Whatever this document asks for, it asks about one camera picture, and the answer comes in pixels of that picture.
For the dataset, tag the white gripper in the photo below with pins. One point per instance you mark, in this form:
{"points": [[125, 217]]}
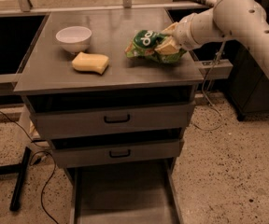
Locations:
{"points": [[183, 34]]}

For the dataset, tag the green rice chip bag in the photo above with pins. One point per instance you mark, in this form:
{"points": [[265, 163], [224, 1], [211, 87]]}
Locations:
{"points": [[143, 46]]}

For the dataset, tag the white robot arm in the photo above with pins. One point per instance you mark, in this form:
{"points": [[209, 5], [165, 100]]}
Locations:
{"points": [[240, 20]]}

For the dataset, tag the grey top drawer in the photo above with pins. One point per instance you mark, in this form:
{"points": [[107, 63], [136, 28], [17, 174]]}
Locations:
{"points": [[115, 120]]}

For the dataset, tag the grey drawer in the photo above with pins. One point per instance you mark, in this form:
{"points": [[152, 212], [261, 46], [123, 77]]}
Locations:
{"points": [[140, 192], [144, 151], [115, 120]]}

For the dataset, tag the grey drawer cabinet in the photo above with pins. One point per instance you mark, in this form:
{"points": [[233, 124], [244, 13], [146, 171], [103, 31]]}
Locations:
{"points": [[49, 83]]}

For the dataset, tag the grey middle drawer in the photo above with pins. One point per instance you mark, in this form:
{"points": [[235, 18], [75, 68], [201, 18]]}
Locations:
{"points": [[144, 151]]}

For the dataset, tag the grey bottom drawer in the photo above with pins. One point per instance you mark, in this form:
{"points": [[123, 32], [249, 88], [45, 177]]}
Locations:
{"points": [[140, 192]]}

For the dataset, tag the yellow sponge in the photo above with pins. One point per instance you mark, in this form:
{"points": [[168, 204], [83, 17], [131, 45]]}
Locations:
{"points": [[85, 62]]}

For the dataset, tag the white ceramic bowl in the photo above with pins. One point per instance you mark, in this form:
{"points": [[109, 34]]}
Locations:
{"points": [[74, 39]]}

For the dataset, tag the dark side cabinet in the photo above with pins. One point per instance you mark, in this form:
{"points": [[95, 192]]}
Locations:
{"points": [[247, 86]]}

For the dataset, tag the black table leg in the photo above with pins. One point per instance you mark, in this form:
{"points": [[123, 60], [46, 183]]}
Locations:
{"points": [[22, 168]]}

